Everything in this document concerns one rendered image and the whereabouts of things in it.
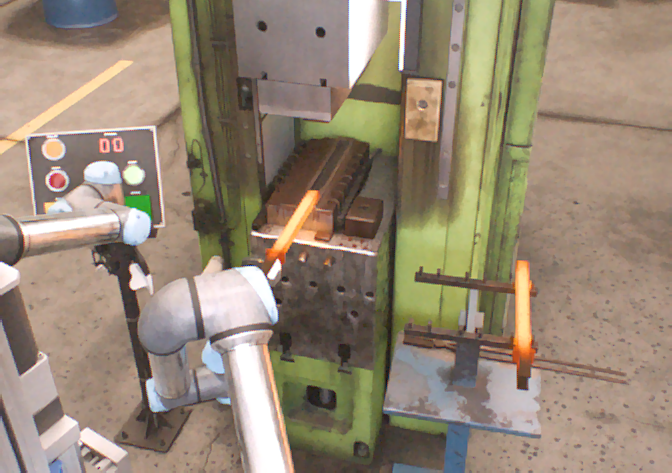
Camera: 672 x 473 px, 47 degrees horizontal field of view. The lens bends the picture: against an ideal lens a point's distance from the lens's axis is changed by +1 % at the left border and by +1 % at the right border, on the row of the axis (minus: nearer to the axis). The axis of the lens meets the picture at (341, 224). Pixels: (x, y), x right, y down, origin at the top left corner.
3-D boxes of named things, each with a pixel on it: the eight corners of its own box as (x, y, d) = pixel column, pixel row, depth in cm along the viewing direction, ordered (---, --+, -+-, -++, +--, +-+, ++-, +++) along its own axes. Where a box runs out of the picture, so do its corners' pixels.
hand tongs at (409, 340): (626, 374, 207) (626, 371, 207) (626, 385, 204) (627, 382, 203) (405, 334, 220) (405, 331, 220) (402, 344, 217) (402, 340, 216)
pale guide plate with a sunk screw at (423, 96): (436, 142, 206) (441, 83, 197) (403, 138, 208) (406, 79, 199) (438, 138, 208) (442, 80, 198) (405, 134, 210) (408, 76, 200)
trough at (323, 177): (315, 210, 215) (315, 206, 214) (298, 207, 216) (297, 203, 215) (354, 142, 248) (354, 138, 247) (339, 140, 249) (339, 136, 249)
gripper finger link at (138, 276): (137, 304, 189) (116, 273, 188) (154, 291, 193) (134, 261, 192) (143, 302, 187) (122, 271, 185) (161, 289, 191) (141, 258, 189)
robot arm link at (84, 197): (80, 215, 162) (114, 190, 170) (39, 203, 166) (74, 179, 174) (87, 245, 166) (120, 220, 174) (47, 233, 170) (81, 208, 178)
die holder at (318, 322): (373, 371, 235) (377, 254, 210) (258, 347, 244) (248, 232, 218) (410, 264, 279) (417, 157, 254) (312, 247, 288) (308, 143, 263)
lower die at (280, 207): (332, 233, 218) (332, 209, 213) (267, 223, 222) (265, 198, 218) (369, 163, 251) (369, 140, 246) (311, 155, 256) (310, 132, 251)
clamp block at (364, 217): (373, 240, 215) (374, 221, 211) (344, 235, 217) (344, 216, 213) (383, 217, 225) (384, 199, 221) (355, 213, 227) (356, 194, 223)
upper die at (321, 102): (331, 121, 198) (330, 87, 192) (259, 112, 202) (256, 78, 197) (371, 60, 231) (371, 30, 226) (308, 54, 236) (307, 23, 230)
